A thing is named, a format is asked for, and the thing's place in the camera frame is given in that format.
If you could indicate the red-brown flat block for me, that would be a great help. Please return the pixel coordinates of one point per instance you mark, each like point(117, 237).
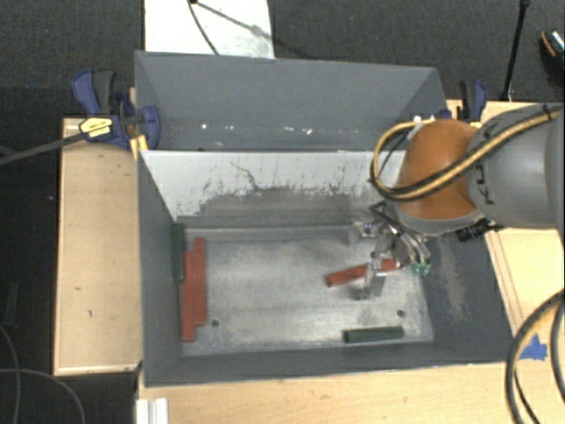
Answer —
point(200, 281)
point(189, 307)
point(346, 276)

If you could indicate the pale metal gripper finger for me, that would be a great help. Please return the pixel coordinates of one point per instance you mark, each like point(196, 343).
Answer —
point(376, 283)
point(356, 234)

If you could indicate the pale wood flat board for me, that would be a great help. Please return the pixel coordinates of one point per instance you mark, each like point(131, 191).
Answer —
point(99, 254)

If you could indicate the grey metal bin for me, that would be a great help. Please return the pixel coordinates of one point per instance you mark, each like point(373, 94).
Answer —
point(282, 104)

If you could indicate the black cylinder on white bracket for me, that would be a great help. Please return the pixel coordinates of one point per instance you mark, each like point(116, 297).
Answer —
point(471, 232)

